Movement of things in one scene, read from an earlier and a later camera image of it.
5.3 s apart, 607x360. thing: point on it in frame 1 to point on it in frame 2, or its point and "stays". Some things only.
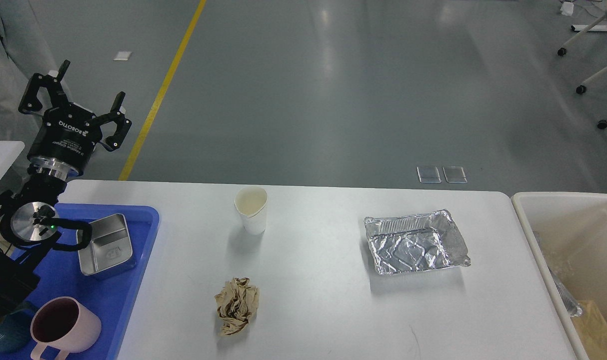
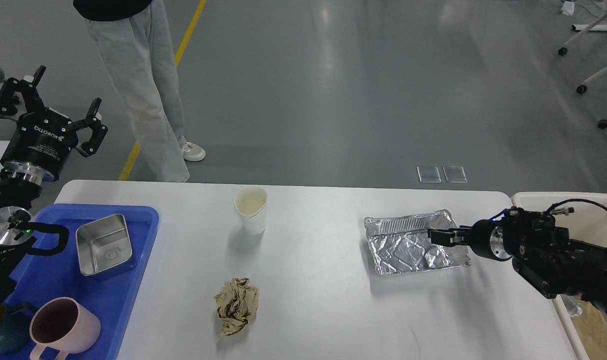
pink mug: [63, 323] stays
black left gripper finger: [30, 102] to [6, 104]
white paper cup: [250, 202] stays
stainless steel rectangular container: [110, 245] stays
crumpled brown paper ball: [237, 303] stays
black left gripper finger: [115, 141] to [92, 120]
